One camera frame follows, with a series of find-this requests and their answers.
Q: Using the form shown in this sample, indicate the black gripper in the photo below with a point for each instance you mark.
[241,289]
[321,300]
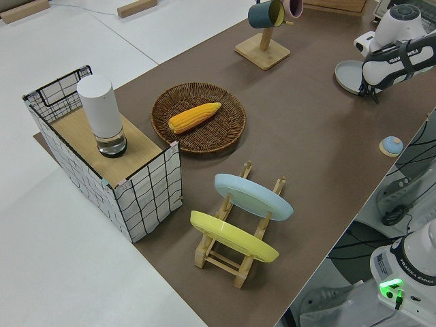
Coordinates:
[365,86]

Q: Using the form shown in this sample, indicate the gray plate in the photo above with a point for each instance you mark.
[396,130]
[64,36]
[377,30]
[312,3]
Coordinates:
[347,76]

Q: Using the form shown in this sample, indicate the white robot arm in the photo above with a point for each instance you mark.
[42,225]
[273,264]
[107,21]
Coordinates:
[398,51]

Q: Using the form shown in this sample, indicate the light blue plate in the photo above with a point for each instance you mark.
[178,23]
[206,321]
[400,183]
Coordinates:
[252,197]

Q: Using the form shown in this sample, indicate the yellow plate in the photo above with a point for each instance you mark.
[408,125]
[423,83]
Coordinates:
[231,236]

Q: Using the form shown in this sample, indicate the wooden plate rack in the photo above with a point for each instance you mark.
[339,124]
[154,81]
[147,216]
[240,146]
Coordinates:
[221,262]

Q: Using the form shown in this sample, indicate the small blue dome bell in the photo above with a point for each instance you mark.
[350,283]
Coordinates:
[391,145]

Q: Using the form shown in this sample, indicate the brown table mat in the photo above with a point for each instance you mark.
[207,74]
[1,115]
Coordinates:
[306,136]

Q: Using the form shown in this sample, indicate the wooden mug tree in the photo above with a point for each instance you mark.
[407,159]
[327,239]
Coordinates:
[264,51]

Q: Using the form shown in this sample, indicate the pink mug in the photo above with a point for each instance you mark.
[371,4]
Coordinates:
[294,7]

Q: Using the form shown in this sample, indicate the dark teal mug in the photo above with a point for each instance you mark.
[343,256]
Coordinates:
[260,13]

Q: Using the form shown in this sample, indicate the brown wicker basket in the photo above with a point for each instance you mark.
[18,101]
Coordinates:
[218,136]

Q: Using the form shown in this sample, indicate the yellow corn cob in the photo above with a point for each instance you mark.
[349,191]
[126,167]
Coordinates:
[192,117]

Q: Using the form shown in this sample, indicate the wooden block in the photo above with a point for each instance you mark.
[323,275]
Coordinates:
[24,8]
[136,7]

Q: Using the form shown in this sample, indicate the white cylinder with glass base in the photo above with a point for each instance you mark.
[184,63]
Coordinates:
[100,112]

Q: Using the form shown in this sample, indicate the grid-pattern shelf with wood top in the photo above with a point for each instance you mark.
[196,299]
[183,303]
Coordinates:
[88,160]

